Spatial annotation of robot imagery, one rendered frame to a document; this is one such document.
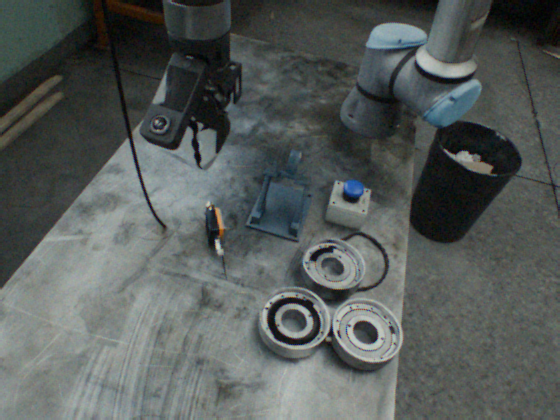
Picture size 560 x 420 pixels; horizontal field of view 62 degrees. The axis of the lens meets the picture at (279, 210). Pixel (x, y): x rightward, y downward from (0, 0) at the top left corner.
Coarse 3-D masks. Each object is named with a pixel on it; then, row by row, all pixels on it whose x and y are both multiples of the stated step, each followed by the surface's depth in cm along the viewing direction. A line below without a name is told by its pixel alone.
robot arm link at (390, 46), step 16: (384, 32) 96; (400, 32) 97; (416, 32) 98; (368, 48) 100; (384, 48) 96; (400, 48) 95; (416, 48) 95; (368, 64) 101; (384, 64) 97; (400, 64) 95; (368, 80) 102; (384, 80) 99; (384, 96) 103
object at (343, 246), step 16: (320, 240) 79; (336, 240) 80; (304, 256) 76; (320, 256) 78; (336, 256) 79; (352, 256) 79; (304, 272) 75; (320, 272) 76; (320, 288) 74; (336, 288) 73; (352, 288) 74
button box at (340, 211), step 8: (336, 184) 89; (336, 192) 88; (344, 192) 87; (368, 192) 89; (336, 200) 86; (344, 200) 86; (352, 200) 86; (360, 200) 87; (368, 200) 87; (328, 208) 86; (336, 208) 85; (344, 208) 85; (352, 208) 85; (360, 208) 85; (328, 216) 87; (336, 216) 87; (344, 216) 86; (352, 216) 86; (360, 216) 85; (344, 224) 88; (352, 224) 87; (360, 224) 87
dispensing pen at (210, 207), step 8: (208, 208) 83; (208, 216) 79; (216, 216) 80; (208, 224) 79; (216, 224) 78; (208, 232) 80; (216, 232) 78; (208, 240) 80; (216, 240) 78; (216, 248) 77; (224, 264) 75; (224, 272) 74
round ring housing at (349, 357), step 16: (352, 304) 73; (368, 304) 73; (336, 320) 71; (352, 320) 71; (368, 320) 71; (384, 320) 72; (336, 336) 67; (352, 336) 69; (384, 336) 70; (400, 336) 69; (336, 352) 69; (352, 352) 67; (368, 368) 67
